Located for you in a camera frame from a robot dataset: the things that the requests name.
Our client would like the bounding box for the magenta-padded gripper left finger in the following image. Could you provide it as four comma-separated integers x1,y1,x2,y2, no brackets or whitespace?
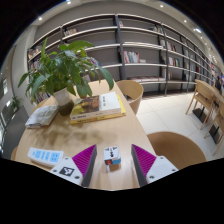
49,143,99,188

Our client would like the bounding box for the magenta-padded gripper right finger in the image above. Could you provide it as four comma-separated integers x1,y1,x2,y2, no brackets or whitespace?
130,143,180,188

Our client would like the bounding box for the white and blue charger block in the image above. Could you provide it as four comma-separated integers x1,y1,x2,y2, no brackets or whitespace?
103,145,122,173

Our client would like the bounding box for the white power strip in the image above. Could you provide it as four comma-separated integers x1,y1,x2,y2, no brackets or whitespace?
27,146,65,168

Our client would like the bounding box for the grey-white cover book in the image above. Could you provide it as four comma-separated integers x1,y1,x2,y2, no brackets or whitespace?
24,104,59,130

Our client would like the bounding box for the yellow book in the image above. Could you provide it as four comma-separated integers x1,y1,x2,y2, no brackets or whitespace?
69,94,127,125

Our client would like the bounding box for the small green background plant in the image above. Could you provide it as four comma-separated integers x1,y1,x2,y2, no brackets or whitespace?
8,95,23,114

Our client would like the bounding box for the person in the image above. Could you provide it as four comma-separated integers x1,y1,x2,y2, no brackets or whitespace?
214,75,224,94

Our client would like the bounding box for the green potted plant, white pot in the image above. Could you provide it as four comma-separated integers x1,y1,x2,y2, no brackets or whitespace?
17,38,115,117

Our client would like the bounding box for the grey shelf unit with books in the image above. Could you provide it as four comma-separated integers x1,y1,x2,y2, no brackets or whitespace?
26,13,218,104

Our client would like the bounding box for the group of round ceiling lights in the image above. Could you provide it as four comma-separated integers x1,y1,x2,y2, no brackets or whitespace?
38,0,218,64

